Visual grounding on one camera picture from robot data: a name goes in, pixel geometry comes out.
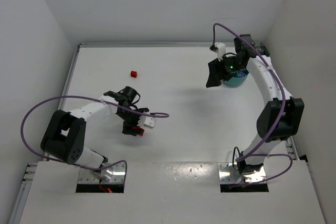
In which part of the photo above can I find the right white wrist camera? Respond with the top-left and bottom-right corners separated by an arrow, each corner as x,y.
209,42 -> 226,61

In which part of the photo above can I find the metal base plate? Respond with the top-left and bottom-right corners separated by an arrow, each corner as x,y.
78,162 -> 127,185
218,163 -> 267,185

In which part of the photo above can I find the red curved lego brick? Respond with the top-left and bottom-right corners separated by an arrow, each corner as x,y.
132,126 -> 144,136

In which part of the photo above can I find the small red lego cube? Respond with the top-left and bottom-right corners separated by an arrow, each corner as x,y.
130,71 -> 138,78

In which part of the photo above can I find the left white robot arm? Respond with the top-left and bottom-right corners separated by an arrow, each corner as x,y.
40,86 -> 156,173

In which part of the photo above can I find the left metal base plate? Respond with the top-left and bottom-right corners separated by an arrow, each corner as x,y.
78,162 -> 127,185

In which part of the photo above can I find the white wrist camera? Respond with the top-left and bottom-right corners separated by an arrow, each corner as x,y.
137,114 -> 156,129
209,42 -> 226,61

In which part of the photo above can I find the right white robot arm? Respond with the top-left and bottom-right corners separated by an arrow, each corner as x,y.
206,34 -> 305,174

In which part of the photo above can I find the teal round divided container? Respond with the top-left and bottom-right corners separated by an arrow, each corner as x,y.
222,52 -> 249,89

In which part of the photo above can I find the dark purple square lego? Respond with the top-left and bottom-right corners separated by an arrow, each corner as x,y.
237,71 -> 246,78

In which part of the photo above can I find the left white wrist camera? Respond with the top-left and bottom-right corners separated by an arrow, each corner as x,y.
137,114 -> 156,129

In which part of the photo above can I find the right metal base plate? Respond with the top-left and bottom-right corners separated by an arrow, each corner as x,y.
218,163 -> 267,185

